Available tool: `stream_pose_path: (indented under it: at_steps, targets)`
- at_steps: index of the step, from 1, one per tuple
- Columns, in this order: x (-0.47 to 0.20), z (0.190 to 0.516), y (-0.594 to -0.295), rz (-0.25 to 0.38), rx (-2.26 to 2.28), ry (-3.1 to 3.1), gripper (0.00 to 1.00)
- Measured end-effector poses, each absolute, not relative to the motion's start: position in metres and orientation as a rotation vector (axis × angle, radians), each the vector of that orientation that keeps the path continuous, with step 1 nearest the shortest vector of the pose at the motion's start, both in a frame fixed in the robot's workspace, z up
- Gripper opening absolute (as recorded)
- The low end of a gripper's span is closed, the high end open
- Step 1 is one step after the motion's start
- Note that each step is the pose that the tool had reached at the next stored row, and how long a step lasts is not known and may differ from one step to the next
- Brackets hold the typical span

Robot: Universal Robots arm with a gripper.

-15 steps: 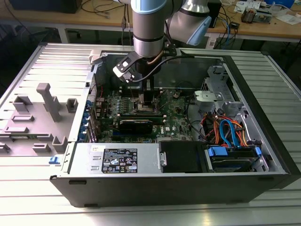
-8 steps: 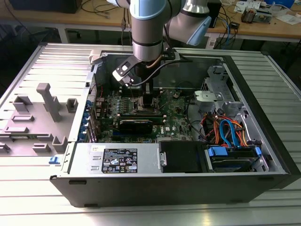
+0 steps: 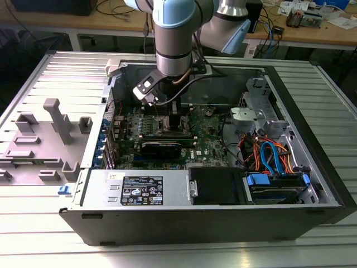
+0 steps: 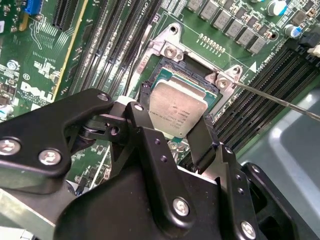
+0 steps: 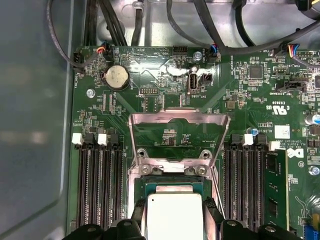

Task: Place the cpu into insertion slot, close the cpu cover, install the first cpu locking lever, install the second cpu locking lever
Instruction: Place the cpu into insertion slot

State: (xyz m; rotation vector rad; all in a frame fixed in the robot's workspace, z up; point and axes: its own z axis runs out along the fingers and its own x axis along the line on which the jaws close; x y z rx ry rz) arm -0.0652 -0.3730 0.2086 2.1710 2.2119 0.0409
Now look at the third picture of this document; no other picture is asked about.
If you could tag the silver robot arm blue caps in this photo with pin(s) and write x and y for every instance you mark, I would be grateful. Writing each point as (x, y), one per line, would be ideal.
(173, 36)

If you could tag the round coin battery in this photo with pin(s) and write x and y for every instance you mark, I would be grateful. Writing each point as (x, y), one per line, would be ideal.
(207, 113)

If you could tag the green RAM stick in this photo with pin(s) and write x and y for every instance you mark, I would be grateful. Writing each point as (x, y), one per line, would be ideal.
(187, 142)

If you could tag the black graphics card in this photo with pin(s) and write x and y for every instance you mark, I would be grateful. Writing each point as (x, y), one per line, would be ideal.
(160, 152)

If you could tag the green motherboard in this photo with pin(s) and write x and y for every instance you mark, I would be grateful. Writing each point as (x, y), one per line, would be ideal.
(206, 145)

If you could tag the blue card retainer clip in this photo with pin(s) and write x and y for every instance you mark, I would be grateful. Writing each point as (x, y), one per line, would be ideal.
(100, 150)
(97, 162)
(103, 137)
(105, 123)

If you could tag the silver metal drive cage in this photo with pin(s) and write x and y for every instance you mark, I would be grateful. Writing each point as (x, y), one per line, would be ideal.
(245, 115)

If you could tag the black tower box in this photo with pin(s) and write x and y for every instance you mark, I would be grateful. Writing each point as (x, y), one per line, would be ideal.
(256, 16)

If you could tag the hard disk in blue carrier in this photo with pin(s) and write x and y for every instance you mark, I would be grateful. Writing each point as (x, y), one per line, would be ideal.
(258, 180)

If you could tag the silver power supply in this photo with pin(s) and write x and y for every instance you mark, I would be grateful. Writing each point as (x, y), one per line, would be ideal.
(94, 192)

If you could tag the grey parts rack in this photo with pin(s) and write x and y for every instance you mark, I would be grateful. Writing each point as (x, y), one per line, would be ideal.
(42, 134)

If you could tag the black PC case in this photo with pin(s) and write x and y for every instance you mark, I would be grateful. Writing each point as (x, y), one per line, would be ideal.
(167, 226)

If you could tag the coil electronics device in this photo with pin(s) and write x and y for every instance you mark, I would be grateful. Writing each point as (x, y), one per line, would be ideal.
(295, 19)

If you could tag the black monitor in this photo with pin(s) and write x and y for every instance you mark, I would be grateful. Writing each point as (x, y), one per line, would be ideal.
(50, 7)

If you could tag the small blue clip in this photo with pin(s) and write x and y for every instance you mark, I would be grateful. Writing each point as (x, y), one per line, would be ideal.
(64, 190)

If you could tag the wooden desk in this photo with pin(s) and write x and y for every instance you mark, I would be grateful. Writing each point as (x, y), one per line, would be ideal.
(306, 36)

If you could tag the white paper sheet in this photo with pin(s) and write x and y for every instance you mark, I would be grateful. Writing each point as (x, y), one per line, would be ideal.
(343, 22)

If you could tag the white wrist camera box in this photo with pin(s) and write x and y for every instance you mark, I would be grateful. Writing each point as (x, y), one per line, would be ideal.
(145, 89)

